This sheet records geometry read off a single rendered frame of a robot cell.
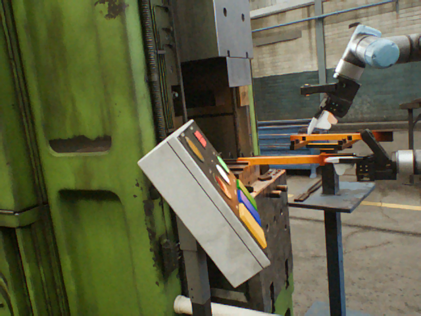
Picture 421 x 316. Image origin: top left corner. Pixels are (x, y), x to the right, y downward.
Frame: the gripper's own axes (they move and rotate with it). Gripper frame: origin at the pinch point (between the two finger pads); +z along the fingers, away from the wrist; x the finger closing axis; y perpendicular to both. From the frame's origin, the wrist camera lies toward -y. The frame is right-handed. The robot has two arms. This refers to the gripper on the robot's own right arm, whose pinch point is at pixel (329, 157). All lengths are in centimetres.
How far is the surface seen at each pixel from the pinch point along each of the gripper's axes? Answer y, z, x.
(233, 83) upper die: -28.0, 27.3, -9.1
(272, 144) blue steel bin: 55, 142, 361
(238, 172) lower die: 2.2, 28.8, -9.7
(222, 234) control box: -2, 5, -71
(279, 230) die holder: 30.0, 22.0, 7.2
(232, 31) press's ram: -45, 27, -5
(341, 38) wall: -107, 101, 778
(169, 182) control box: -12, 12, -74
